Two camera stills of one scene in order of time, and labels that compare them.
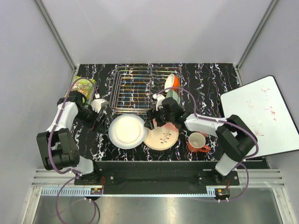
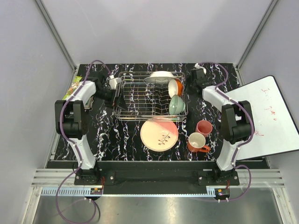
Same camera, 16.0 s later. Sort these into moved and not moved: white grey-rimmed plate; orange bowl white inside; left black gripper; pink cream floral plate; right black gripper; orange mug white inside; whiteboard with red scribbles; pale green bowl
Moved: left black gripper; white grey-rimmed plate; right black gripper; orange bowl white inside; pale green bowl
Not moved: orange mug white inside; whiteboard with red scribbles; pink cream floral plate
